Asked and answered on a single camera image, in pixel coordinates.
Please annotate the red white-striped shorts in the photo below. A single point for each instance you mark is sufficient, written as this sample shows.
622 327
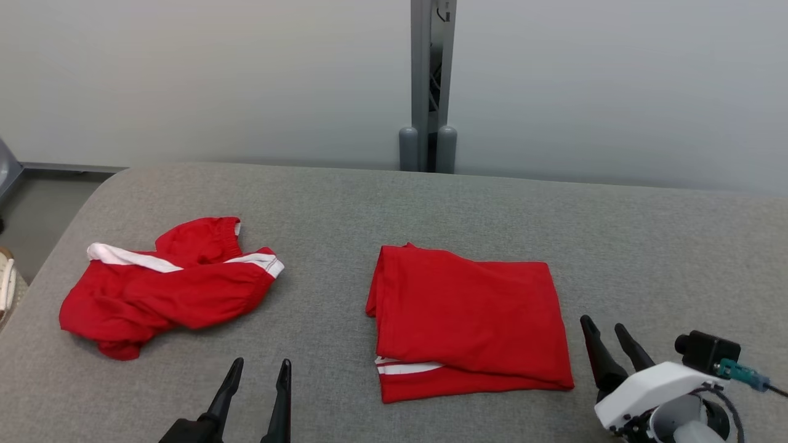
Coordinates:
172 295

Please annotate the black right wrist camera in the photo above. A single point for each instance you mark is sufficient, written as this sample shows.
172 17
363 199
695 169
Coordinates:
708 352

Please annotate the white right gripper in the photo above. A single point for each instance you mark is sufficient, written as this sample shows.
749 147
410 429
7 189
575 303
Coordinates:
646 387

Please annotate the beige and white object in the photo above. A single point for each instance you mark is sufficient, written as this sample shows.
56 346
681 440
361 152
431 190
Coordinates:
7 283

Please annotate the grey slanted panel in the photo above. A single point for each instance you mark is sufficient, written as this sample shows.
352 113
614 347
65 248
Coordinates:
7 172

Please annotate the red white basketball jersey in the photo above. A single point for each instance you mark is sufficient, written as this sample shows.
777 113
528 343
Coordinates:
474 314

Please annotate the teal right camera connector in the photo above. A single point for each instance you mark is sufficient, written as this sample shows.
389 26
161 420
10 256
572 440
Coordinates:
742 372

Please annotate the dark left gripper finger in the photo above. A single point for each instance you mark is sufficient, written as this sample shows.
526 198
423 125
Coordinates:
280 418
221 406

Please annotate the grey baseboard strip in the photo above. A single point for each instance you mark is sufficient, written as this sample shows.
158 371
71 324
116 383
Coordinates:
74 167

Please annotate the grey metal post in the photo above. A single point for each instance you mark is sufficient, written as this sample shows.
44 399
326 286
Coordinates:
422 61

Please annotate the grey cylinder cap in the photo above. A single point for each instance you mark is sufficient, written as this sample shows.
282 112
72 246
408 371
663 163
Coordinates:
446 151
408 151

